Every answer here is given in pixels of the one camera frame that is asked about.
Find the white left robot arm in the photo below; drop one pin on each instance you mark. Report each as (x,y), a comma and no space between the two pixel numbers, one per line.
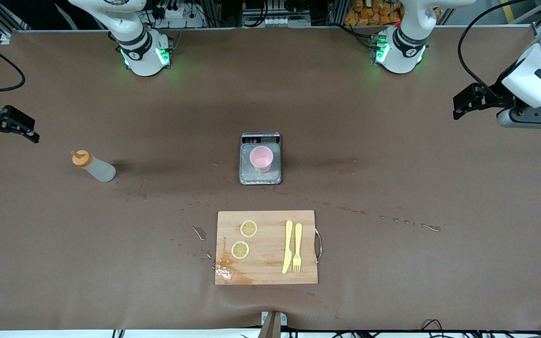
(402,47)

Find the metal table edge bracket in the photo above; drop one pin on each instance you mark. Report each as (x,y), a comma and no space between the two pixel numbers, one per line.
(273,326)

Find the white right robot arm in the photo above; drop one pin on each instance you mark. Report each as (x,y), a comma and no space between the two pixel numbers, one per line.
(143,51)

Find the lemon slice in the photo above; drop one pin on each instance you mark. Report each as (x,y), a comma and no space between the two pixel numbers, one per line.
(249,228)
(240,249)

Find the white power strip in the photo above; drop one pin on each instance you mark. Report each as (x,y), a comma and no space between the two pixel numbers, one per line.
(176,19)

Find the brown table cover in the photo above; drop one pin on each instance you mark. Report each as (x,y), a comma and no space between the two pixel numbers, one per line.
(111,258)

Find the pink plastic cup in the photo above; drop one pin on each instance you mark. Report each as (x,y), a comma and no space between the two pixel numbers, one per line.
(261,158)

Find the orange snack bags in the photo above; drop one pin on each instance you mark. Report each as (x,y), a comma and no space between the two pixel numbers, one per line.
(369,16)

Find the clear sauce bottle orange cap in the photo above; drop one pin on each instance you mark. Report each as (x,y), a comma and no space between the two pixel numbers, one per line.
(101,171)

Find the yellow plastic knife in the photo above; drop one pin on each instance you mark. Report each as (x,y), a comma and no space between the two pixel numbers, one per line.
(288,249)

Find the yellow plastic fork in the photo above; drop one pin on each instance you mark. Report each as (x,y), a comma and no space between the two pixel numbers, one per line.
(297,239)

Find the silver digital kitchen scale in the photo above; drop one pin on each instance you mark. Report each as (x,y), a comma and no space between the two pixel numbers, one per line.
(260,177)

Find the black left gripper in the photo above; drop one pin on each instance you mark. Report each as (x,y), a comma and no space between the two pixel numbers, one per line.
(495,97)

